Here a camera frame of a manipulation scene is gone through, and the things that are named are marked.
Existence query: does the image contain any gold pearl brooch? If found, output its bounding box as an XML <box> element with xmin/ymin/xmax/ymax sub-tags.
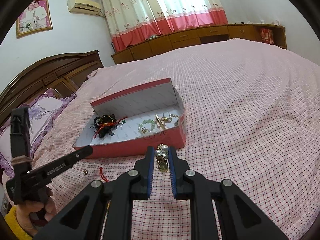
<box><xmin>161</xmin><ymin>113</ymin><xmax>179</xmax><ymax>126</ymax></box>

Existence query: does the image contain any gold flower hair clip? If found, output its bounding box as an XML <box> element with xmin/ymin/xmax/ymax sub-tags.
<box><xmin>155</xmin><ymin>114</ymin><xmax>167</xmax><ymax>131</ymax></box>

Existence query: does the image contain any red gift bag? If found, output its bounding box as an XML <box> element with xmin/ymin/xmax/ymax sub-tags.
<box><xmin>260</xmin><ymin>28</ymin><xmax>274</xmax><ymax>44</ymax></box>

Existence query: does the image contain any pink white curtain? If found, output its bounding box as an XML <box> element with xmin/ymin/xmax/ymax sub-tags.
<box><xmin>101</xmin><ymin>0</ymin><xmax>228</xmax><ymax>51</ymax></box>

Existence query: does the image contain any white air conditioner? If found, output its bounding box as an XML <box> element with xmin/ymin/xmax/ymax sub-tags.
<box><xmin>67</xmin><ymin>0</ymin><xmax>101</xmax><ymax>15</ymax></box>

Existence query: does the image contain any jade bead bracelet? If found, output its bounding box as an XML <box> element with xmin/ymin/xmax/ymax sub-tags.
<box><xmin>138</xmin><ymin>119</ymin><xmax>157</xmax><ymax>134</ymax></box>

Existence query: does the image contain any gold pearl earring cluster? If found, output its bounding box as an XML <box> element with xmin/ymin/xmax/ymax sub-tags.
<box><xmin>155</xmin><ymin>144</ymin><xmax>169</xmax><ymax>174</ymax></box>

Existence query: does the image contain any purple floral pillow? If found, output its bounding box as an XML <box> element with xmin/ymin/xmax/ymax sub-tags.
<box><xmin>1</xmin><ymin>89</ymin><xmax>76</xmax><ymax>178</ymax></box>

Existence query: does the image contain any framed wedding photo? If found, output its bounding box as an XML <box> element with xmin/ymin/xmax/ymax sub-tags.
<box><xmin>16</xmin><ymin>0</ymin><xmax>53</xmax><ymax>38</ymax></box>

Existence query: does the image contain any pink cardboard box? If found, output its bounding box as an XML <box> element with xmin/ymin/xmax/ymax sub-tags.
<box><xmin>73</xmin><ymin>78</ymin><xmax>186</xmax><ymax>158</ymax></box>

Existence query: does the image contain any left hand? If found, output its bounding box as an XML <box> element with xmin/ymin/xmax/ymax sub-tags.
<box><xmin>16</xmin><ymin>187</ymin><xmax>57</xmax><ymax>237</ymax></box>

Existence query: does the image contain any pink checkered bedspread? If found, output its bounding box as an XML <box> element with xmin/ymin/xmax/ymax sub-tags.
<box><xmin>33</xmin><ymin>39</ymin><xmax>319</xmax><ymax>239</ymax></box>

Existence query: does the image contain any multicolour braided bracelet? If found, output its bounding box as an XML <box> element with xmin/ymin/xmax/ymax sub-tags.
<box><xmin>93</xmin><ymin>115</ymin><xmax>128</xmax><ymax>138</ymax></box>

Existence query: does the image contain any long wooden cabinet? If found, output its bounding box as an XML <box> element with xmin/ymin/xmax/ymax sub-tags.
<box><xmin>112</xmin><ymin>23</ymin><xmax>287</xmax><ymax>64</ymax></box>

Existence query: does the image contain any dark wooden headboard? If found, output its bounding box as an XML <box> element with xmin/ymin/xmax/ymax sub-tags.
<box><xmin>1</xmin><ymin>50</ymin><xmax>103</xmax><ymax>125</ymax></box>

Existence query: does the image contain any red braided string bracelet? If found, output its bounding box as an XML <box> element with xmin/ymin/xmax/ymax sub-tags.
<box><xmin>99</xmin><ymin>166</ymin><xmax>110</xmax><ymax>183</ymax></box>

